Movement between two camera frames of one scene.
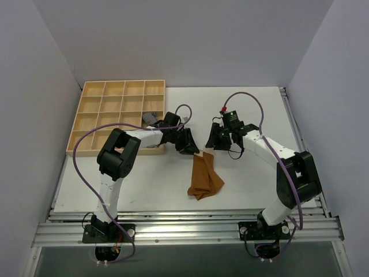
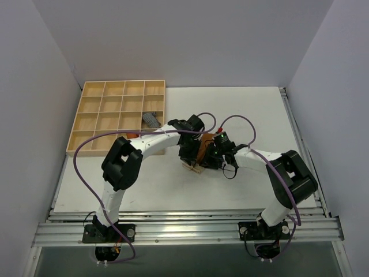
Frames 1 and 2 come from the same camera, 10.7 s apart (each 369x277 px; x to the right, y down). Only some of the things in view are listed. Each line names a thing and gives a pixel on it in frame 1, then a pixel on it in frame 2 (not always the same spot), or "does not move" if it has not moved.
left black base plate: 108,233 does not move
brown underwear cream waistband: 205,181 to 198,168
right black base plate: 261,231 does not move
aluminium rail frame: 308,227 does not move
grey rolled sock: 150,118 does not move
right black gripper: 222,138 to 210,161
